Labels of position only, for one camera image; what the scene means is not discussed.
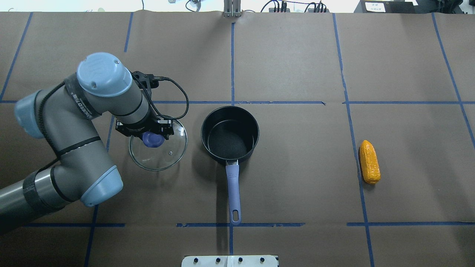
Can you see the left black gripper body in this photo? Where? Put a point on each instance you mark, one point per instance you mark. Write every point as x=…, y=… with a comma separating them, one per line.
x=130, y=128

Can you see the glass pot lid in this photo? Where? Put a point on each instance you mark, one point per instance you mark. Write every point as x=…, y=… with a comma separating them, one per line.
x=155, y=153

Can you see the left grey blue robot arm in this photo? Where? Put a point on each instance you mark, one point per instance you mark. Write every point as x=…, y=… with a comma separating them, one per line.
x=82, y=169

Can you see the yellow toy corn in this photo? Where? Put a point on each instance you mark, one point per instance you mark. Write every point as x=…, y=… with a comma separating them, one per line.
x=370, y=168

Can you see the dark blue saucepan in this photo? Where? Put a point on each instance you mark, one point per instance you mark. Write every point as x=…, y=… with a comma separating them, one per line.
x=230, y=135

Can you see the black power box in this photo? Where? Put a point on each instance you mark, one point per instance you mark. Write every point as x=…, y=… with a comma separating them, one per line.
x=385, y=6

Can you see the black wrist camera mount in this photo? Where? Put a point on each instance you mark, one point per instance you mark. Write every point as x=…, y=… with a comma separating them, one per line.
x=145, y=81

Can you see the aluminium frame post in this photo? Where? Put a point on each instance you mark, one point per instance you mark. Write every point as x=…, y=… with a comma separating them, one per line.
x=232, y=8

